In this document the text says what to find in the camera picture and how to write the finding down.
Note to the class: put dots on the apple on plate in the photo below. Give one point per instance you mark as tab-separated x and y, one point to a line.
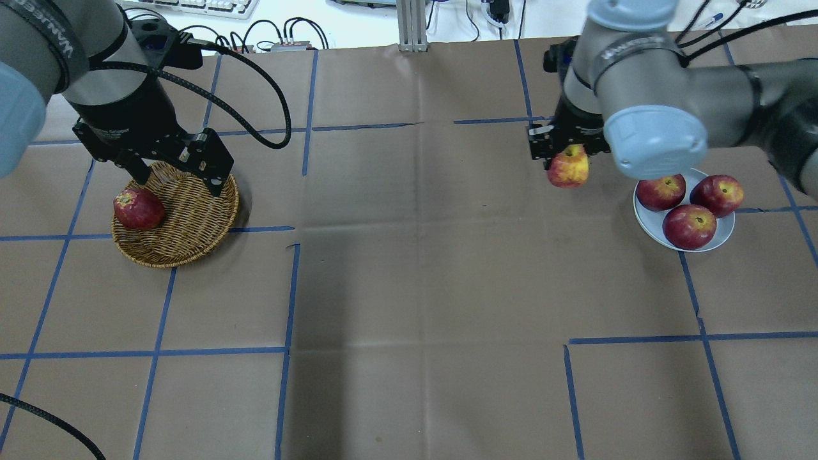
662	194
689	227
721	194

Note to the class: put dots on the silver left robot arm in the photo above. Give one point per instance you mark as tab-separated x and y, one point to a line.
108	68

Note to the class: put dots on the round wicker basket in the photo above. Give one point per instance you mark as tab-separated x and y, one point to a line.
189	223

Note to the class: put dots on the apple on plate back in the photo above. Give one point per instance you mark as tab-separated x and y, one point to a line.
721	194

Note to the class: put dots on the red yellow apple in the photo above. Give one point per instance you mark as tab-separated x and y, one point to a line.
570	168

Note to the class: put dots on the aluminium frame post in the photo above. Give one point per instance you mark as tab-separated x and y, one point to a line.
411	19

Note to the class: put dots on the apple on plate left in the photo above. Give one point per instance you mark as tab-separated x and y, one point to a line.
662	194

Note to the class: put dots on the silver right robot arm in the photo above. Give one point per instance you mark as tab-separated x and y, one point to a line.
628	89

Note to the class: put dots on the light blue plate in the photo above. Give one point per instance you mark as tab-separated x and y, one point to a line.
651	221

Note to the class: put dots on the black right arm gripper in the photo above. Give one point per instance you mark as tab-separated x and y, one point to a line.
578	122

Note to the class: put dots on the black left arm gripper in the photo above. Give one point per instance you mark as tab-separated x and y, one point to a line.
132	119

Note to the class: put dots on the apple on plate front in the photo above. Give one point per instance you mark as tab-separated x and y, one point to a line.
689	227

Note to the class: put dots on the dark red apple in basket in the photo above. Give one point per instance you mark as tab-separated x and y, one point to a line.
139	209

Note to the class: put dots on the white keyboard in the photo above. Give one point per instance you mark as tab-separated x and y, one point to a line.
240	10

